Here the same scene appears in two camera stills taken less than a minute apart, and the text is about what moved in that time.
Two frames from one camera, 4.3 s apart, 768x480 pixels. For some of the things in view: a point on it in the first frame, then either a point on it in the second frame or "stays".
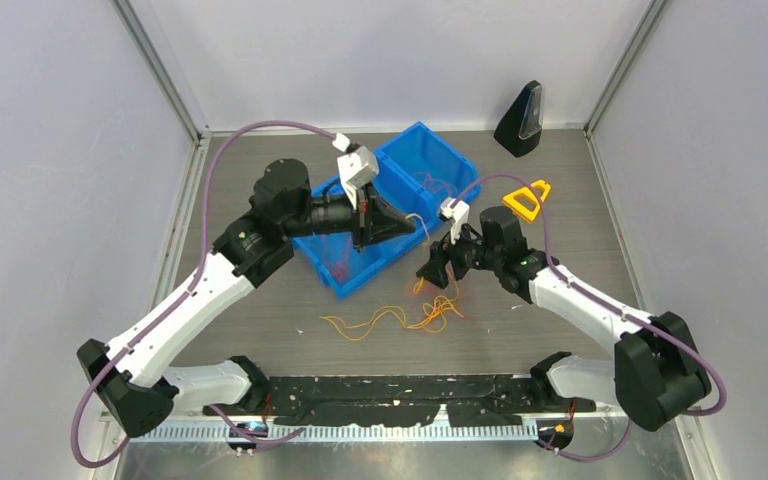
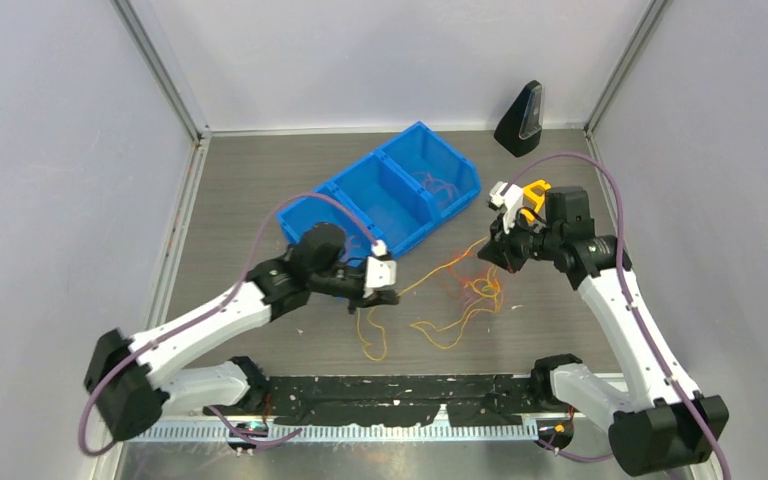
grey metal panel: x=392 y=400 stays
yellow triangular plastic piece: x=520 y=209 stays
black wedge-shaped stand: x=520 y=130 stays
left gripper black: x=374 y=221 to x=379 y=297
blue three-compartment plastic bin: x=419 y=177 stays
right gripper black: x=435 y=273 to x=500 y=250
